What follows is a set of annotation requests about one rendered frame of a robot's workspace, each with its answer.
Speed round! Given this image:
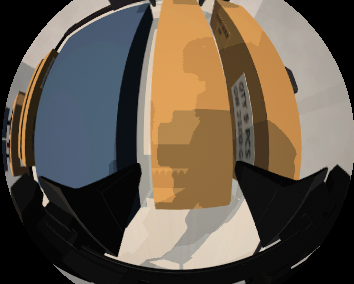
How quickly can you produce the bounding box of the blue raised platform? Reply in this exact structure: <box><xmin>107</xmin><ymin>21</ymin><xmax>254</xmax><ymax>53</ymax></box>
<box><xmin>34</xmin><ymin>3</ymin><xmax>153</xmax><ymax>188</ymax></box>

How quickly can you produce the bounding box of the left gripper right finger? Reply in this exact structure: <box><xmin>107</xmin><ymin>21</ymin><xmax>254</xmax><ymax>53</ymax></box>
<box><xmin>235</xmin><ymin>161</ymin><xmax>328</xmax><ymax>248</ymax></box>

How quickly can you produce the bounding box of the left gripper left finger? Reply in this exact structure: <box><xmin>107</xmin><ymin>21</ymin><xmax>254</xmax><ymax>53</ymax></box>
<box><xmin>38</xmin><ymin>163</ymin><xmax>142</xmax><ymax>257</ymax></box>

